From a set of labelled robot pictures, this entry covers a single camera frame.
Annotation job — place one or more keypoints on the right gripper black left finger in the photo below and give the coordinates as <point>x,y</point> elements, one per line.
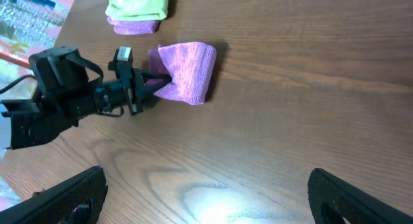
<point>78,199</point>

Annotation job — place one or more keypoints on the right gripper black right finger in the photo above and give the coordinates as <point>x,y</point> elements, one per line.
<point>333,200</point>

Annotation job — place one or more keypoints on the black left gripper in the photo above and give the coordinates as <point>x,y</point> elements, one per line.
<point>111,96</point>

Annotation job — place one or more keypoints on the large purple microfiber cloth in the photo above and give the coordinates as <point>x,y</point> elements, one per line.
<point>190,65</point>

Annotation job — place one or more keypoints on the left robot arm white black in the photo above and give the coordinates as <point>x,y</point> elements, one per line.
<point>70,88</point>

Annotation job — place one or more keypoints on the folded purple cloth left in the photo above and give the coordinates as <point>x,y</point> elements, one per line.
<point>134,27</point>

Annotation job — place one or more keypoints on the folded green cloth left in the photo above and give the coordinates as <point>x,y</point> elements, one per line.
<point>137,10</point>

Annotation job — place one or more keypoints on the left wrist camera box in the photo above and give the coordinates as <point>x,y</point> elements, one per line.
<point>122,55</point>

